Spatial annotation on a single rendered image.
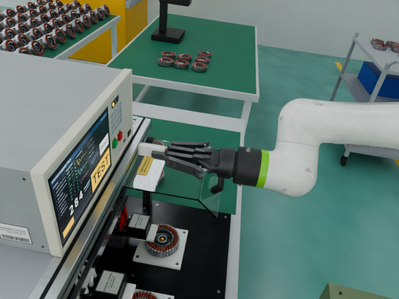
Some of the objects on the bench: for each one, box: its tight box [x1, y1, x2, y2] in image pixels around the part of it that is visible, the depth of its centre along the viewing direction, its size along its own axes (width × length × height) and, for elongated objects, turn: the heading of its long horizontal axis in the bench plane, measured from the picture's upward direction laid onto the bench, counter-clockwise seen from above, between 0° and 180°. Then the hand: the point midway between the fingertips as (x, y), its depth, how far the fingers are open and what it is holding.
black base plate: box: [67, 196, 231, 299], centre depth 97 cm, size 47×64×2 cm
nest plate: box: [133, 224, 188, 270], centre depth 105 cm, size 15×15×1 cm
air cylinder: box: [107, 234, 127, 249], centre depth 105 cm, size 5×8×6 cm
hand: (152, 150), depth 79 cm, fingers closed
